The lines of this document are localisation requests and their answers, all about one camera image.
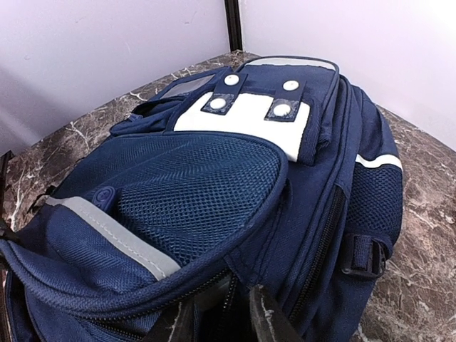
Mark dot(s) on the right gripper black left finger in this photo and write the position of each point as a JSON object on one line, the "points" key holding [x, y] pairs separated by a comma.
{"points": [[176, 323]]}

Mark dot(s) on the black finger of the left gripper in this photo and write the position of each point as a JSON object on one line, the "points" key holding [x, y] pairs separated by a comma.
{"points": [[7, 233]]}

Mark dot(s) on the left black frame post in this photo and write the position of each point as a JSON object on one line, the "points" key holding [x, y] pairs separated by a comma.
{"points": [[234, 27]]}

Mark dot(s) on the navy blue student backpack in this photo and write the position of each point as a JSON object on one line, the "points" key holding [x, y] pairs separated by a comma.
{"points": [[279, 173]]}

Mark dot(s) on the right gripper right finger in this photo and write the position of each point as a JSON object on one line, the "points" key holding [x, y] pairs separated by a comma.
{"points": [[268, 320]]}

